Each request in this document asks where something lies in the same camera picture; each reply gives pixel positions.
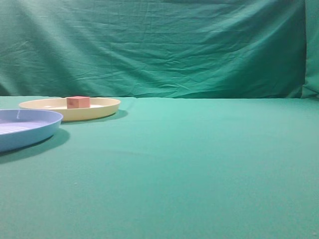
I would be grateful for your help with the red cube block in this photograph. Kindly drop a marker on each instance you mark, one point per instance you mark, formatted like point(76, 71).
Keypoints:
point(78, 102)

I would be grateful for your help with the cream yellow plastic plate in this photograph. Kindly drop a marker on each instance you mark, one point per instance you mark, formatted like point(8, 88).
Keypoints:
point(99, 108)

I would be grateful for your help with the light blue plastic plate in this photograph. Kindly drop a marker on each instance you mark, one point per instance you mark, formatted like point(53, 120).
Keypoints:
point(23, 127)

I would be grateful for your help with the green table cloth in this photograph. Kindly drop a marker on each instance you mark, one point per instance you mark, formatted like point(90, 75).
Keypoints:
point(170, 169)

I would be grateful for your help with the green backdrop cloth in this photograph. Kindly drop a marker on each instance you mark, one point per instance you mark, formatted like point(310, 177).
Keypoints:
point(160, 48)

